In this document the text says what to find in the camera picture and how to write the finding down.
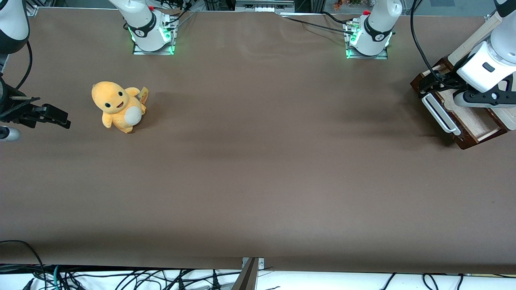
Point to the grey metal frame rail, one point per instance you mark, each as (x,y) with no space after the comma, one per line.
(264,6)

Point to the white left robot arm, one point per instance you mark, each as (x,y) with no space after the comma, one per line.
(375,28)

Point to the yellow plush toy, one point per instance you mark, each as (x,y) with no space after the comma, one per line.
(117,106)

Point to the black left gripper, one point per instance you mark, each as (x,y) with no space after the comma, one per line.
(446,83)

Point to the white drawer cabinet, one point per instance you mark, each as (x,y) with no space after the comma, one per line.
(467,46)

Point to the brown table cover sheet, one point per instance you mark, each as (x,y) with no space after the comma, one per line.
(258,161)

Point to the metal bracket with dark post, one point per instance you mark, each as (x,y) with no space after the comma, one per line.
(252,274)

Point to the black truss wrist mount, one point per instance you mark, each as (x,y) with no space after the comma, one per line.
(483,98)

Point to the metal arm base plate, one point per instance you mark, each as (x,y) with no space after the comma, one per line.
(367,57)
(153,52)

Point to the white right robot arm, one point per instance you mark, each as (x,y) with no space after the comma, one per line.
(141,16)

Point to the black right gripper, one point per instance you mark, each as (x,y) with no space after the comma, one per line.
(12,109)

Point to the dark brown wooden base board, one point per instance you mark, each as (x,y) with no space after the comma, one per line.
(467,143)

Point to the tan paper tag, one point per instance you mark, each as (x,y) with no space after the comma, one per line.
(144,94)

